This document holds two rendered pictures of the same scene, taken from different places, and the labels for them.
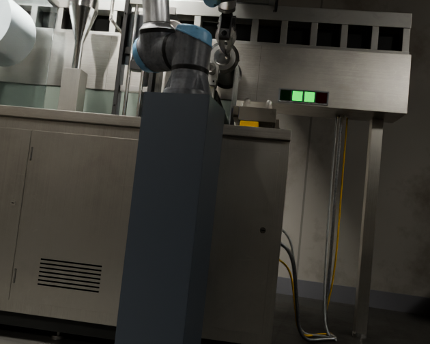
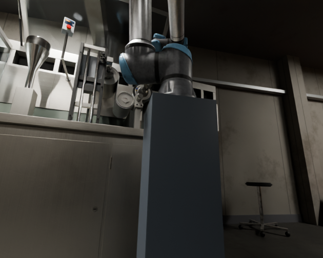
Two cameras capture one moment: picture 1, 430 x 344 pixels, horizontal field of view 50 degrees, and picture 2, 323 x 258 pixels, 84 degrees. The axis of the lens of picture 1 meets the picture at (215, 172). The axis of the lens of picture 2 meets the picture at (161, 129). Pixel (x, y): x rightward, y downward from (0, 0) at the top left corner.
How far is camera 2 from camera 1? 99 cm
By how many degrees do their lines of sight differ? 28
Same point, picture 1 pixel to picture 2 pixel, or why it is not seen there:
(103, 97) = (46, 113)
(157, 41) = (148, 55)
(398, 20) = (210, 88)
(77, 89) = (29, 104)
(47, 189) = not seen: outside the picture
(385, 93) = not seen: hidden behind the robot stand
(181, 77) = (181, 84)
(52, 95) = not seen: outside the picture
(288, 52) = not seen: hidden behind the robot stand
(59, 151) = (15, 153)
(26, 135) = not seen: outside the picture
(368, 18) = (199, 86)
